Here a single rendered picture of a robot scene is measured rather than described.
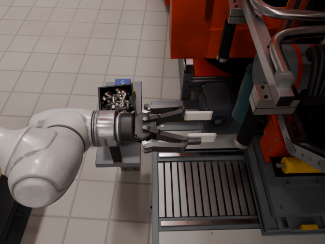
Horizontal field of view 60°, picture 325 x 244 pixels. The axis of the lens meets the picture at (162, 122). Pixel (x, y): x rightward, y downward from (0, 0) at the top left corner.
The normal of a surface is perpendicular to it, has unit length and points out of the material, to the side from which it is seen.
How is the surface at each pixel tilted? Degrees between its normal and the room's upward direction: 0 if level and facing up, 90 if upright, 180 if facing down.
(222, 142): 0
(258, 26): 0
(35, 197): 68
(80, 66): 0
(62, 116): 23
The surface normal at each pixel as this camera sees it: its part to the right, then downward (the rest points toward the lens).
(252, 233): 0.00, -0.59
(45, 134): 0.35, -0.85
